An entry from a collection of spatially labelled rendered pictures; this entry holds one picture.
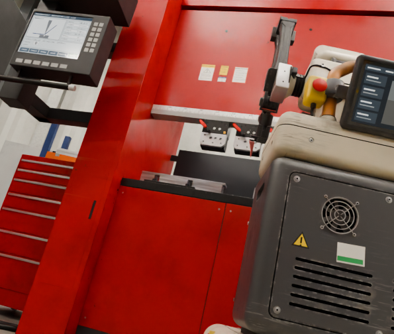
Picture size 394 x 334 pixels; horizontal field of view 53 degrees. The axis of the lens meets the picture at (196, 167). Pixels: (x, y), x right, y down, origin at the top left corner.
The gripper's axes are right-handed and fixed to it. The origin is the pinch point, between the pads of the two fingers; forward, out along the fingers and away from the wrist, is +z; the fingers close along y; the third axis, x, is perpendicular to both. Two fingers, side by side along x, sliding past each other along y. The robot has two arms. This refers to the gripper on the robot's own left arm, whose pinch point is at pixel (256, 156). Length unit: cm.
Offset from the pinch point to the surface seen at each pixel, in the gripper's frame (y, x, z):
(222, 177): 10, -94, 27
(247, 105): 7, -56, -24
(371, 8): -53, -73, -95
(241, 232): -2.4, -9.1, 38.8
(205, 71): 36, -72, -39
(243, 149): 3.9, -42.2, 1.3
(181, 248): 24, -9, 54
